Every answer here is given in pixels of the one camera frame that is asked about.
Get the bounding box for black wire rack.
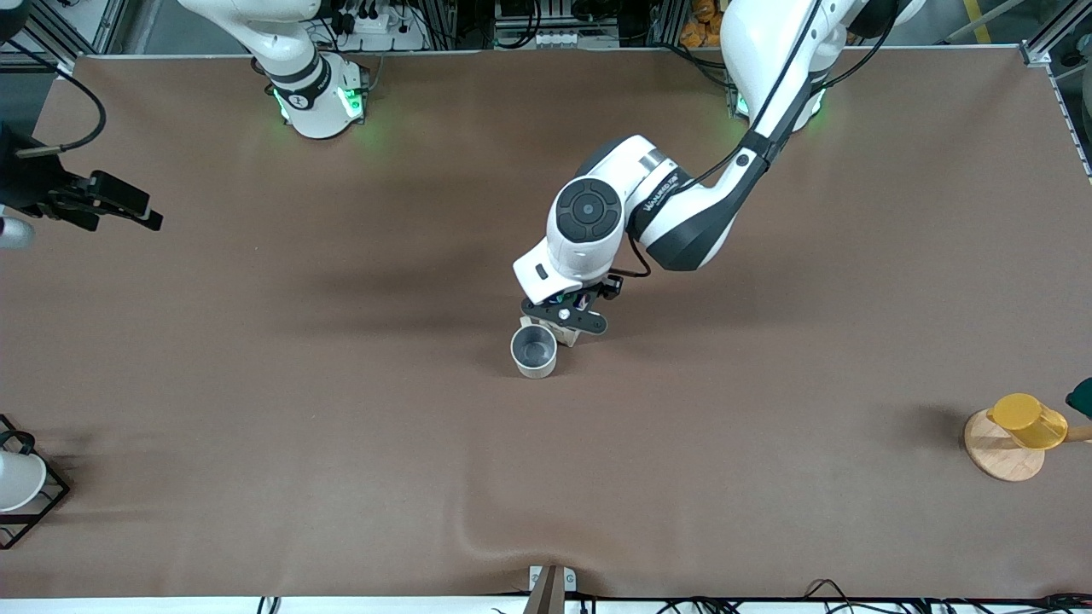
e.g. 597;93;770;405
0;414;73;552

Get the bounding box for black floor cables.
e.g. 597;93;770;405
580;578;1092;614

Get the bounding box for long white socket strip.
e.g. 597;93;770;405
529;29;623;49

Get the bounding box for white cup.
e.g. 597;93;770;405
0;449;49;513

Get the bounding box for brown table cover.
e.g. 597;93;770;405
0;44;1092;600

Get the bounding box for aluminium frame corner profile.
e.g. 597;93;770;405
17;0;129;79
1019;0;1092;69

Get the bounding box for blue milk carton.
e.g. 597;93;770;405
518;316;583;349

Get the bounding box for round wooden cup stand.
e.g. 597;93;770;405
963;408;1092;484

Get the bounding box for grey ribbed mug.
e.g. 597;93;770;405
509;323;560;380

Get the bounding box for bag of orange buns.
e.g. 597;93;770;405
679;0;728;49

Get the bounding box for yellow cup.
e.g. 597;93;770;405
987;392;1070;451

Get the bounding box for white power strip with plugs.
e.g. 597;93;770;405
331;0;430;52

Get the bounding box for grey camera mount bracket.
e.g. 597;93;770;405
521;564;578;614

